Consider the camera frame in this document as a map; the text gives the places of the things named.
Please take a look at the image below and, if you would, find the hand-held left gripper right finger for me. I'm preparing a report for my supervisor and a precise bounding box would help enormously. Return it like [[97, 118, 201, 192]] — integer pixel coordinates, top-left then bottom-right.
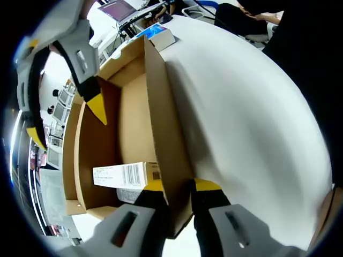
[[190, 177, 271, 257]]

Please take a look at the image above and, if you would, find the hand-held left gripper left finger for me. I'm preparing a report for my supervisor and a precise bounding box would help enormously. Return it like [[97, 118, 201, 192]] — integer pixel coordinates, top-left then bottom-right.
[[80, 179, 170, 257]]

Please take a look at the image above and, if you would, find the small white carton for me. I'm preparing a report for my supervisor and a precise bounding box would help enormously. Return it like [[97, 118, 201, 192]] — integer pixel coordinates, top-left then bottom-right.
[[92, 161, 161, 188]]

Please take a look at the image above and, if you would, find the brown cardboard shoe box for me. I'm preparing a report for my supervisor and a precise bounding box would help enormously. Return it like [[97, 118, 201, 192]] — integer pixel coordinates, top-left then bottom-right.
[[62, 34, 200, 240]]

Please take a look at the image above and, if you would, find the blue soft tissue pack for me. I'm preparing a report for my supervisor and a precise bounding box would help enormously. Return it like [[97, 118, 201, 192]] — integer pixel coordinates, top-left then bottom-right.
[[146, 23, 177, 51]]

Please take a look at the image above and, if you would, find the group of white office chairs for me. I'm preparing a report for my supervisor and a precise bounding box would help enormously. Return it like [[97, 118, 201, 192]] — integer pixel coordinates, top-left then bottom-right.
[[47, 80, 74, 167]]

